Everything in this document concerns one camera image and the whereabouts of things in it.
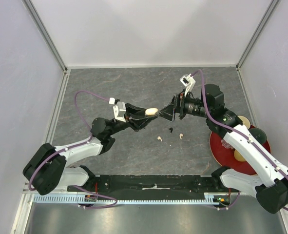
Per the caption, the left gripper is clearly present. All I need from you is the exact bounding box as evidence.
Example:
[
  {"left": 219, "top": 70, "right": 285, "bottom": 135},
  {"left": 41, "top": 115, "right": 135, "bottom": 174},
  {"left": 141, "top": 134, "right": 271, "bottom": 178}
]
[{"left": 108, "top": 103, "right": 158, "bottom": 137}]

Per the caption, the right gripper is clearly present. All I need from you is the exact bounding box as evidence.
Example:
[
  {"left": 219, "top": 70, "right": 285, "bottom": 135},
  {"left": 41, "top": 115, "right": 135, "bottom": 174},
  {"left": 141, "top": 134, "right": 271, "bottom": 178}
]
[{"left": 155, "top": 89, "right": 211, "bottom": 122}]

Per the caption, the beige earbud charging case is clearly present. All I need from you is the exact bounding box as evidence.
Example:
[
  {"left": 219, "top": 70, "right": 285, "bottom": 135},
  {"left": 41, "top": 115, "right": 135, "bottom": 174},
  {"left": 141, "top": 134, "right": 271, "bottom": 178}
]
[{"left": 145, "top": 108, "right": 159, "bottom": 116}]

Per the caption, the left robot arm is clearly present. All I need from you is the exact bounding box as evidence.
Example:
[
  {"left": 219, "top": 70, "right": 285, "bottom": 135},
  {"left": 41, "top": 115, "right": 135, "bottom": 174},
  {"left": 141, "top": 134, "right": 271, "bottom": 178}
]
[{"left": 22, "top": 102, "right": 159, "bottom": 195}]

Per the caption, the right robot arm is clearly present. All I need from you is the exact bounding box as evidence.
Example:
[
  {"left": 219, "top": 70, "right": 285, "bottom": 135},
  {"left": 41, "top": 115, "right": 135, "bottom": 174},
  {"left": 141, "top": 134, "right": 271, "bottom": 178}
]
[{"left": 158, "top": 84, "right": 288, "bottom": 214}]

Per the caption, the clear glass cup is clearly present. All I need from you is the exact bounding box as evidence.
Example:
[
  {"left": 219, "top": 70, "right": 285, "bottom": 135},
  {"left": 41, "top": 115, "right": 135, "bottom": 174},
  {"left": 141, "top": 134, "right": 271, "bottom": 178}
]
[{"left": 221, "top": 139, "right": 233, "bottom": 149}]

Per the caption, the red round tray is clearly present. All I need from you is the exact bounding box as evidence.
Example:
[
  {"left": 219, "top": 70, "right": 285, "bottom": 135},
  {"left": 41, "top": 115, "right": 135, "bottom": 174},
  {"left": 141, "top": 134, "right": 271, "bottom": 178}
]
[{"left": 210, "top": 125, "right": 271, "bottom": 176}]

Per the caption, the cream mug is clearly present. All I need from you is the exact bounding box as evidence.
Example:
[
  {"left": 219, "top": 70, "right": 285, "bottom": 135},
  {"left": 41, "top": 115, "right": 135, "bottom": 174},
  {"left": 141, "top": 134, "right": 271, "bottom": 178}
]
[{"left": 238, "top": 116, "right": 251, "bottom": 129}]

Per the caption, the dark green cup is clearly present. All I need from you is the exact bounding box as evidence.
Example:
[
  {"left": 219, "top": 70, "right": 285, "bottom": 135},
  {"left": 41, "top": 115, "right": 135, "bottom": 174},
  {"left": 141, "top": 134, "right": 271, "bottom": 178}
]
[{"left": 249, "top": 128, "right": 267, "bottom": 144}]

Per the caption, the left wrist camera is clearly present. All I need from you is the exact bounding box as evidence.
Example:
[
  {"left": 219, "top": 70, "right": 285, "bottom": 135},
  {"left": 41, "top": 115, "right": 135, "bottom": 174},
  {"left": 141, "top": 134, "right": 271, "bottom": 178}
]
[{"left": 113, "top": 101, "right": 126, "bottom": 122}]

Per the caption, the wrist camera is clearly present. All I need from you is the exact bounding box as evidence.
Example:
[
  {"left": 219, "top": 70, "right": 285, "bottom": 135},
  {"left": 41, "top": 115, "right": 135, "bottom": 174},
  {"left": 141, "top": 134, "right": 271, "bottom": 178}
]
[
  {"left": 180, "top": 74, "right": 195, "bottom": 97},
  {"left": 113, "top": 101, "right": 126, "bottom": 122}
]

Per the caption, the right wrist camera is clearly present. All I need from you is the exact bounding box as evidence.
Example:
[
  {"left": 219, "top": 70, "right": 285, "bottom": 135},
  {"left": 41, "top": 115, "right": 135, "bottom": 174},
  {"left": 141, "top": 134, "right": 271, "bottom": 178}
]
[{"left": 180, "top": 74, "right": 195, "bottom": 97}]

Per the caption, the cream cup with handle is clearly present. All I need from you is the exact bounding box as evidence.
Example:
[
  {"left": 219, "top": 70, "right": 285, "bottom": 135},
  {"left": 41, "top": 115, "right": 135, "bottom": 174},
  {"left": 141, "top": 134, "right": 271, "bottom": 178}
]
[{"left": 233, "top": 150, "right": 246, "bottom": 162}]

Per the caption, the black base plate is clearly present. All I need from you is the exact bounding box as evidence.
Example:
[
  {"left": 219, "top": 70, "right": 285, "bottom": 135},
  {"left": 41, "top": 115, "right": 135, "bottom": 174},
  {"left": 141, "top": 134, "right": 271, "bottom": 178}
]
[{"left": 68, "top": 174, "right": 232, "bottom": 201}]

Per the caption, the slotted cable duct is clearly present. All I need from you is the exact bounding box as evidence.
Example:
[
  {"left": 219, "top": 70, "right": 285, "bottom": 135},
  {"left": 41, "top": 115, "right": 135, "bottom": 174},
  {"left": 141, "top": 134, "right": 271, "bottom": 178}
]
[{"left": 33, "top": 194, "right": 219, "bottom": 205}]

